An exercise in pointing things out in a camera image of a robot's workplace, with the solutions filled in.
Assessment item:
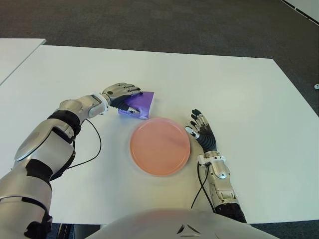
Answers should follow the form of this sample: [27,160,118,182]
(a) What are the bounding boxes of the white side table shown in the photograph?
[0,38,47,87]

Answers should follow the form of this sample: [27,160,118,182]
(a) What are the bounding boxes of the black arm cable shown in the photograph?
[69,119,102,169]
[190,161,212,210]

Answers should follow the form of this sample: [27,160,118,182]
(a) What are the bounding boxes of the purple tissue paper pack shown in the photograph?
[117,91,155,120]

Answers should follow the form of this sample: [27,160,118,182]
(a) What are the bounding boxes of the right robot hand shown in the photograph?
[184,108,217,152]

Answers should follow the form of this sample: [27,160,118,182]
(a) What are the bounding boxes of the pink round plate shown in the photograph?
[129,118,192,177]

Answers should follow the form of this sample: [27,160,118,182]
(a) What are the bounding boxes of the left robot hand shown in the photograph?
[101,82,144,117]

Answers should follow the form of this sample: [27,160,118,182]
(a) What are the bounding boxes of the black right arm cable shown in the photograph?
[190,161,212,210]

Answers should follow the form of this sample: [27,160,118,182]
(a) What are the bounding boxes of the white partition panel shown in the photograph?
[280,0,319,25]

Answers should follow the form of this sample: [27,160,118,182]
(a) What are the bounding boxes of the silver robot torso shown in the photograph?
[86,208,270,239]

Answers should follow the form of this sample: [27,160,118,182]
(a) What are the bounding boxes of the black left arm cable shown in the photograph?
[69,119,102,169]

